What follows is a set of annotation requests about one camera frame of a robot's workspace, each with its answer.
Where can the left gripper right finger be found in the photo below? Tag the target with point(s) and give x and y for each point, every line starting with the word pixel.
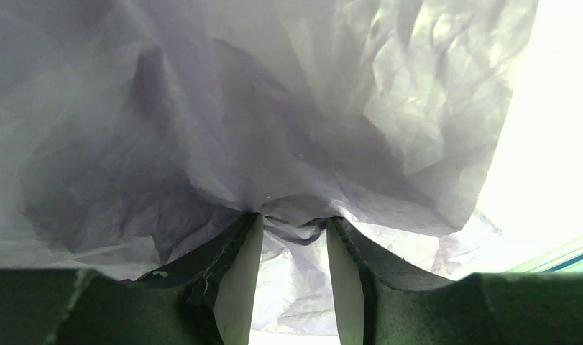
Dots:
pixel 379 298

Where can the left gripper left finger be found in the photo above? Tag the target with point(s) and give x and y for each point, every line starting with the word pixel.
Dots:
pixel 204 297

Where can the pink purple wrapping paper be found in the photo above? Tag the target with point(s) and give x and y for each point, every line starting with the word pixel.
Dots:
pixel 133 131

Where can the aluminium front rail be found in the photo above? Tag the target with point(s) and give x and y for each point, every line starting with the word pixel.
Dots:
pixel 567 258

